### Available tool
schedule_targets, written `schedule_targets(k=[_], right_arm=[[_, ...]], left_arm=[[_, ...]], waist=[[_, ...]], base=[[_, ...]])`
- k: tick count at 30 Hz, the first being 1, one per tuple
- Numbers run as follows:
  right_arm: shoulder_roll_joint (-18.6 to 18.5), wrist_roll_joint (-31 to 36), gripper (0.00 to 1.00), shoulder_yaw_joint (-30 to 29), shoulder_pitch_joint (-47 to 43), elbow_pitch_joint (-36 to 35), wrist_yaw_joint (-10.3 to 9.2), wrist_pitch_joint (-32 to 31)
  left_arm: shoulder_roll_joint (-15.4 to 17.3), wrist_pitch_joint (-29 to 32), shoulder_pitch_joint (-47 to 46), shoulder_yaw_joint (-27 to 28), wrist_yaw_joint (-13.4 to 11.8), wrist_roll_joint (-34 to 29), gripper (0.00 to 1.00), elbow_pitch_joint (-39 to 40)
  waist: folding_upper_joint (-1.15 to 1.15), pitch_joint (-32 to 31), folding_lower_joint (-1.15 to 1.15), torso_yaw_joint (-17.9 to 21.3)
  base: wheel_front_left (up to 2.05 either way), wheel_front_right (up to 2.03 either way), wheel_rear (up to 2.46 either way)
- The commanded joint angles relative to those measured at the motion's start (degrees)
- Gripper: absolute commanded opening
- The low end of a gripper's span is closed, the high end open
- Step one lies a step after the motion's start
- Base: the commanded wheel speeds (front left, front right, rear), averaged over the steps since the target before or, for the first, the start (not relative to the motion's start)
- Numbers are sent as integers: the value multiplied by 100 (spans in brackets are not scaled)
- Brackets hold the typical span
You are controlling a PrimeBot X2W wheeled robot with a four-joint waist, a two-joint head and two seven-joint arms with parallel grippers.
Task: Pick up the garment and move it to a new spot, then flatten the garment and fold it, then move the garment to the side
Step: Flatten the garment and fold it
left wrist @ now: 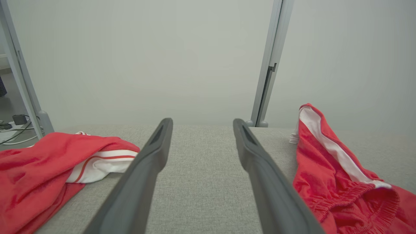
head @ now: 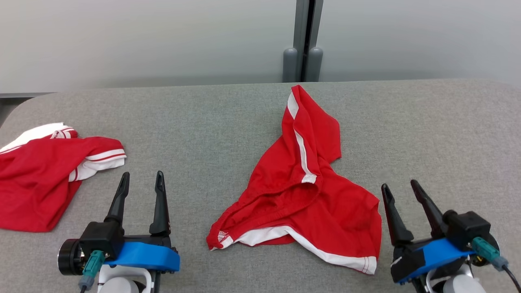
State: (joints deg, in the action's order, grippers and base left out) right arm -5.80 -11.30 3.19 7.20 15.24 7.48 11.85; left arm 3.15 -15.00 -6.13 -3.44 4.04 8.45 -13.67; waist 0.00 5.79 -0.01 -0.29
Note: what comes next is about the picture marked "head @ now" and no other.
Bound grey fabric covered platform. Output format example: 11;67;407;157
0;79;521;293

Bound left camera cable teal plug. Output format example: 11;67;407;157
79;250;105;293

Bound red white-trimmed shorts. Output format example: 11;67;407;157
206;85;383;275

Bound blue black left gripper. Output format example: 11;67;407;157
104;171;180;272

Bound red white basketball jersey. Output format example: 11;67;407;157
0;122;127;233

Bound right camera cable teal plug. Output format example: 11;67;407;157
472;237;521;293

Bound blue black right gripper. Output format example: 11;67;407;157
381;179;475;284

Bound camera cable teal plug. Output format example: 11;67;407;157
79;250;105;293
472;237;521;293

